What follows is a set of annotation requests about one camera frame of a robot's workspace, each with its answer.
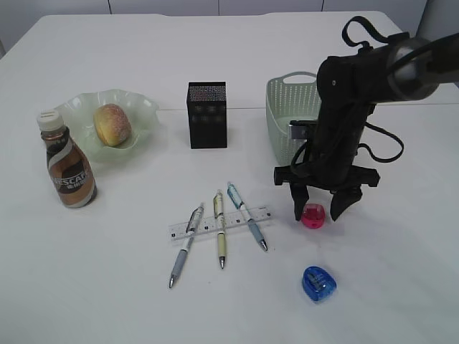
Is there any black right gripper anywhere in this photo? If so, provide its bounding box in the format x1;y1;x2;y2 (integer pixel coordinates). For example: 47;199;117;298
274;99;380;221

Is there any pink pencil sharpener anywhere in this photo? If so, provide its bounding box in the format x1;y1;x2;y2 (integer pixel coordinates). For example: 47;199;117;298
301;204;326;229

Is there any blue pencil sharpener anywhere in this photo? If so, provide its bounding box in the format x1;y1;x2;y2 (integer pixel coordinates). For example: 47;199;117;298
302;266;337;300

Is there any sugared bread roll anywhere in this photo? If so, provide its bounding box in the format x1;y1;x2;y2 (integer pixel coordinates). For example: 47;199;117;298
93;103;132;147

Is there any brown Nescafe coffee bottle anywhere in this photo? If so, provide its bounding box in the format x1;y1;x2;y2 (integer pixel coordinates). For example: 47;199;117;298
37;110;97;209

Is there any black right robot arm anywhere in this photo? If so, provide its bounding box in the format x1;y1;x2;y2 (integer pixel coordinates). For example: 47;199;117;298
274;34;458;220

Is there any blue pen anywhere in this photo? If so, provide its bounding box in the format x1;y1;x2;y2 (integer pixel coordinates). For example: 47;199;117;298
227;182;268;252

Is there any green plastic basket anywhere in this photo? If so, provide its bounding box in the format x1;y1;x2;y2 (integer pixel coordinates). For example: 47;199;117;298
265;72;321;166

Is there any yellow-green pen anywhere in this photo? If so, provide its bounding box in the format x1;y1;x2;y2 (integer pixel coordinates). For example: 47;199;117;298
213;189;227;269

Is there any black mesh pen holder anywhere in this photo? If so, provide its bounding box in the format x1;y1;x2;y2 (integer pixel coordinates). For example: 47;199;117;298
186;82;228;149

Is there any grey grip pen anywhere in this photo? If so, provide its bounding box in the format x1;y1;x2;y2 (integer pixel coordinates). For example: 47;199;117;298
169;202;204;289

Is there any green wavy glass plate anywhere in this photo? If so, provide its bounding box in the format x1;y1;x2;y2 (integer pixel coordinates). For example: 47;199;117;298
55;89;158;163

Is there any clear plastic ruler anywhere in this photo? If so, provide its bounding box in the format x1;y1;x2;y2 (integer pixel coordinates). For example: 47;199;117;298
169;206;274;241

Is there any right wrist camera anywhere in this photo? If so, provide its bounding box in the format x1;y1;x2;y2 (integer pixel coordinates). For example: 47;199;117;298
288;120;316;140

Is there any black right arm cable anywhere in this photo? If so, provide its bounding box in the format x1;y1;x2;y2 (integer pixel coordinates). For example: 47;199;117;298
342;15;410;51

